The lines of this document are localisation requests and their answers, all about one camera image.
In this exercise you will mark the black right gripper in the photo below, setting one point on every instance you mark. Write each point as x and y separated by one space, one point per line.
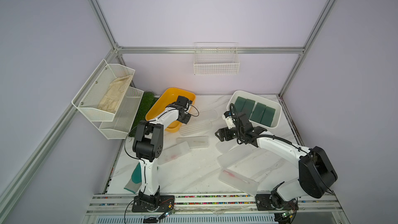
222 131

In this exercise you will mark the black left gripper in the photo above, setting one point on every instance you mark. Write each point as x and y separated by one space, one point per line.
187 119

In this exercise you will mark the green pencil case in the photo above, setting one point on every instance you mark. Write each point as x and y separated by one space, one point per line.
239 104
268 116
248 107
258 112

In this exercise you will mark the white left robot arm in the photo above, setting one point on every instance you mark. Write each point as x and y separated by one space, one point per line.
148 146

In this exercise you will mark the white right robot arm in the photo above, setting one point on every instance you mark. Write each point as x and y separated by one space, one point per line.
315 172

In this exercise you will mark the clear ribbed pencil case upper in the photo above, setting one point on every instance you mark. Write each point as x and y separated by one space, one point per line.
224 147

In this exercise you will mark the clear ribbed pencil case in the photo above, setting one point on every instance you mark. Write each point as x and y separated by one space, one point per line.
235 155
224 147

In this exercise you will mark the yellow plastic storage box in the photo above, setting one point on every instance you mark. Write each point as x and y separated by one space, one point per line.
168 97

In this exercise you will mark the clear ribbed pencil case lower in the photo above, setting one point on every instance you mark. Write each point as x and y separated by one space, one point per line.
235 155

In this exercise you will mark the white plastic storage box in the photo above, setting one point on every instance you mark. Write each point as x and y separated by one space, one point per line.
259 99

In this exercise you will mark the clear pencil case front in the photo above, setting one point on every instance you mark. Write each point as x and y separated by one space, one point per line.
238 181

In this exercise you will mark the green artificial grass roll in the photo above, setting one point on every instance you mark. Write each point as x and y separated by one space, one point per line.
147 102

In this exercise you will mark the beige cloth in shelf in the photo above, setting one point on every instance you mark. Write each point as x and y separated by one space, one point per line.
114 94

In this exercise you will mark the green rubber glove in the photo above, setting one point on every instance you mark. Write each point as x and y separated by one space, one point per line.
135 182

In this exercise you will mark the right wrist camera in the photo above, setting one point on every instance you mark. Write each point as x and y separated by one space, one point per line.
227 117

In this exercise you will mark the white wire wall basket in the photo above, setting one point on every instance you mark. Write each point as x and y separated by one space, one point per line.
212 58

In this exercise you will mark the white mesh wall shelf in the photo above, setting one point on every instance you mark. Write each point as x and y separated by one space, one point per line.
112 126

